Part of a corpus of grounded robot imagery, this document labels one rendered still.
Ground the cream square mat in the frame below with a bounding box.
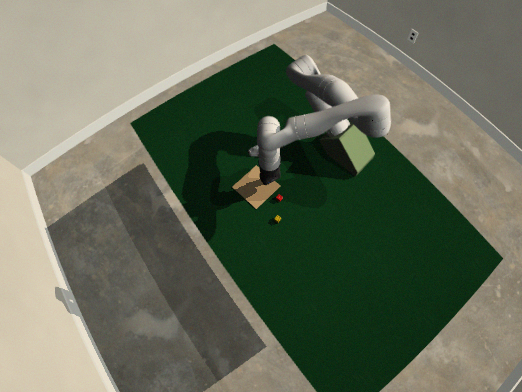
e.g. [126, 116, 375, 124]
[233, 165, 280, 209]

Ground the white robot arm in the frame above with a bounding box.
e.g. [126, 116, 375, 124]
[257, 55, 391, 163]

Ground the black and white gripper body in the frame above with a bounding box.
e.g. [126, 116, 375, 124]
[248, 145, 281, 185]

